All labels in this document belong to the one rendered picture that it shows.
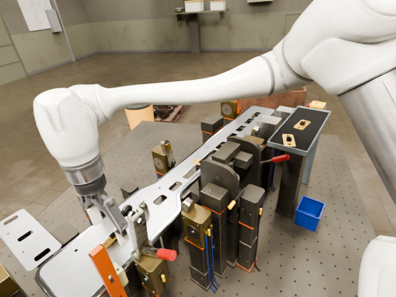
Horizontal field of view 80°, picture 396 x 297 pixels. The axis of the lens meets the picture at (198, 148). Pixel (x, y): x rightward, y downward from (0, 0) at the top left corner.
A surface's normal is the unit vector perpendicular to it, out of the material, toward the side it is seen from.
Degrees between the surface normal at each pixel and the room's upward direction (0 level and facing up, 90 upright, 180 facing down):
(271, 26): 90
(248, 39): 90
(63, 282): 0
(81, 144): 91
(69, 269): 0
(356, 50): 91
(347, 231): 0
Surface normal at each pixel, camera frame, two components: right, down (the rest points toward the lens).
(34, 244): -0.07, -0.84
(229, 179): -0.58, 0.47
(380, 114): -0.62, 0.26
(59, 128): 0.23, 0.37
